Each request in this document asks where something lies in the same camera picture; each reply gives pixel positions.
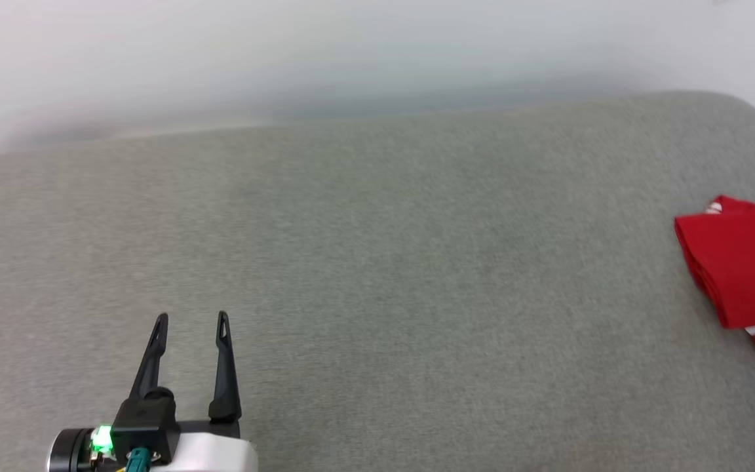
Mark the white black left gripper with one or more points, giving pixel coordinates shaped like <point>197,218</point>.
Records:
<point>210,449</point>

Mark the red t-shirt with white sleeves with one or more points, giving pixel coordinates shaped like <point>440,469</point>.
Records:
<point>731,262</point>

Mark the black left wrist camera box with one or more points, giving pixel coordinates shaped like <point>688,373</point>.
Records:
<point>145,419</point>

